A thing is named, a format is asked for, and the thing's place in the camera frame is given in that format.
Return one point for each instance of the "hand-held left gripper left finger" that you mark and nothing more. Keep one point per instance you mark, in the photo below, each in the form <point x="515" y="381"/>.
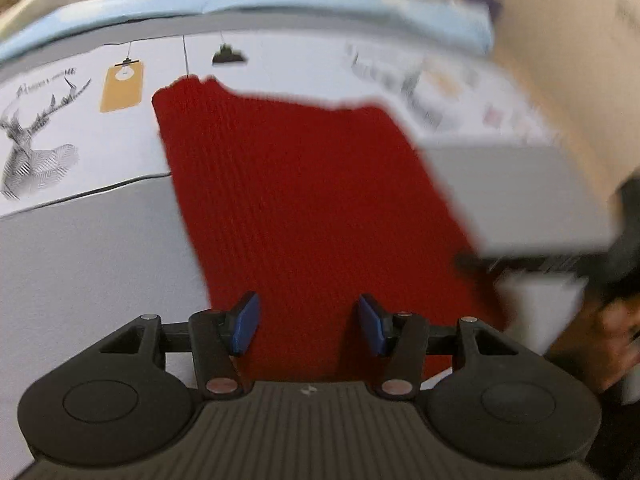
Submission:
<point x="247" y="322"/>

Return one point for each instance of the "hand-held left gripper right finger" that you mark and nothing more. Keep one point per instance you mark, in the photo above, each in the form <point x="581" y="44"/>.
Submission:
<point x="370" y="325"/>

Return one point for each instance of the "red knit sweater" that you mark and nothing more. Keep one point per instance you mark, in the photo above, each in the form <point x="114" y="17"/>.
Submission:
<point x="300" y="185"/>

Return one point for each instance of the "person's right hand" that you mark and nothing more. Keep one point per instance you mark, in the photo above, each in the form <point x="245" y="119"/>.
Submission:
<point x="600" y="345"/>

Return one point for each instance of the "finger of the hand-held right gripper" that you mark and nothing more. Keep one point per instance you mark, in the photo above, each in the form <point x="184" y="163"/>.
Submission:
<point x="520" y="262"/>

